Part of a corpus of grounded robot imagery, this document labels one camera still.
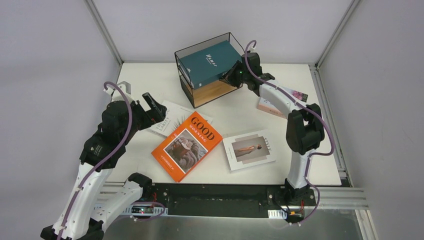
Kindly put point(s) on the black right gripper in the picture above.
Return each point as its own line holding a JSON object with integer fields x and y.
{"x": 236, "y": 74}

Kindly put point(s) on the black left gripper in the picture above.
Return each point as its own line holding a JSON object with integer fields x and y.
{"x": 145, "y": 112}

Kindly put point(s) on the teal Humor book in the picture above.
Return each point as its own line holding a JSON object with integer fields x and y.
{"x": 203, "y": 66}

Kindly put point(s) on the orange Good Morning book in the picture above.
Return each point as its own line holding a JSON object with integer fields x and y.
{"x": 186, "y": 146}

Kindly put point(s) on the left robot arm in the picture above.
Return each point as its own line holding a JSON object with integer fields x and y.
{"x": 122, "y": 118}

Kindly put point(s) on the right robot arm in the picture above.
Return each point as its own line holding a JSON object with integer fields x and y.
{"x": 305, "y": 129}

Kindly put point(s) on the white Singularity book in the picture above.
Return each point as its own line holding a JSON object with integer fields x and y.
{"x": 175, "y": 115}

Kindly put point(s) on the white Style magazine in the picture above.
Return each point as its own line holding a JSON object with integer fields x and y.
{"x": 249, "y": 149}

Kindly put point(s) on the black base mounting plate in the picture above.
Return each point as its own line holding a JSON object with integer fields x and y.
{"x": 226, "y": 200}

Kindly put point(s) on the black wire wooden shelf rack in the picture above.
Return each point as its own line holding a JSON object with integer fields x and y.
{"x": 212, "y": 91}

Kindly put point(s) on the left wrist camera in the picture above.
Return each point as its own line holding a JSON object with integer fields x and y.
{"x": 118, "y": 92}

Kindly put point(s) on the aluminium frame rail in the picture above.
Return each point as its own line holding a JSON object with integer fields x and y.
{"x": 332, "y": 198}

